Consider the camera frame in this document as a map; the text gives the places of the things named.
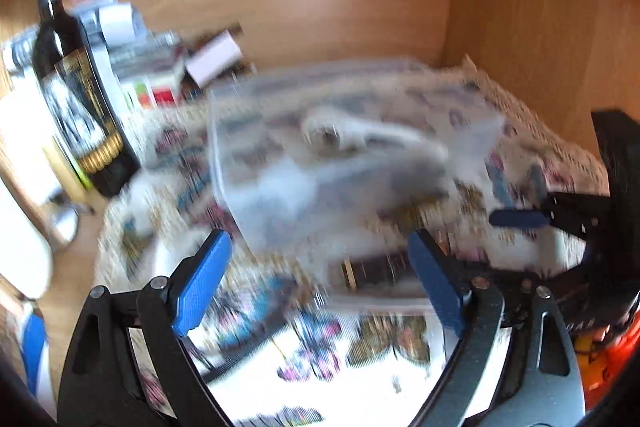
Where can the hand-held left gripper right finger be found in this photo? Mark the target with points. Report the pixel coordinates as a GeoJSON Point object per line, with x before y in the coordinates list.
{"type": "Point", "coordinates": [440, 289]}

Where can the dark wine bottle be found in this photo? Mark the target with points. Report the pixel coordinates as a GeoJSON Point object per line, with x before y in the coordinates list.
{"type": "Point", "coordinates": [75, 107]}

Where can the dark brown box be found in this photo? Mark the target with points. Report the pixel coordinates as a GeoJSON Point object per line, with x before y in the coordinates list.
{"type": "Point", "coordinates": [380, 271]}

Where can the blue and white object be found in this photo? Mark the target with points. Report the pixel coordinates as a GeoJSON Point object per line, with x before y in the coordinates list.
{"type": "Point", "coordinates": [34, 347]}

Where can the butterfly printed cloth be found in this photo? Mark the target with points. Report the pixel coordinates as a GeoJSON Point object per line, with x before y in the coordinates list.
{"type": "Point", "coordinates": [320, 357]}

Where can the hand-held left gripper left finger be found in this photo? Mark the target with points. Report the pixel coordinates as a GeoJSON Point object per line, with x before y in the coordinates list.
{"type": "Point", "coordinates": [202, 287]}

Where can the colourful carton box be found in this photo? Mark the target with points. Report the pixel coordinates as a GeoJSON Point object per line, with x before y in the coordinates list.
{"type": "Point", "coordinates": [155, 89]}

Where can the pile of white packets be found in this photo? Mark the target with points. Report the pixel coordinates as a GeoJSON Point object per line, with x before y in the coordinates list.
{"type": "Point", "coordinates": [112, 19]}

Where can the white curved object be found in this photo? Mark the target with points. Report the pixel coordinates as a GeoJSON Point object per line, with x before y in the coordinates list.
{"type": "Point", "coordinates": [22, 237]}

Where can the orange object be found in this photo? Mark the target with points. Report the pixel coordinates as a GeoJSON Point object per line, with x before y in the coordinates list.
{"type": "Point", "coordinates": [600, 372]}

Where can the white object in container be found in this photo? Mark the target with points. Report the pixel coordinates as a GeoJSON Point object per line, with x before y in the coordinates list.
{"type": "Point", "coordinates": [360, 134]}

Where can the white pink-faced box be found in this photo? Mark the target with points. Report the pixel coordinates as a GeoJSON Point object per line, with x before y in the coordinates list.
{"type": "Point", "coordinates": [214, 57]}

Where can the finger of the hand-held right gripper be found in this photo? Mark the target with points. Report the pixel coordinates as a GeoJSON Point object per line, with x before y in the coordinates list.
{"type": "Point", "coordinates": [520, 219]}

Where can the clear plastic container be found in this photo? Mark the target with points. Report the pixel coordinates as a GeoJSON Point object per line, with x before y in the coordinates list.
{"type": "Point", "coordinates": [325, 187]}

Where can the yellow-green round tin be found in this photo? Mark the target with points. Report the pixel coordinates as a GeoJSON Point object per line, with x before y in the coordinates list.
{"type": "Point", "coordinates": [62, 167]}

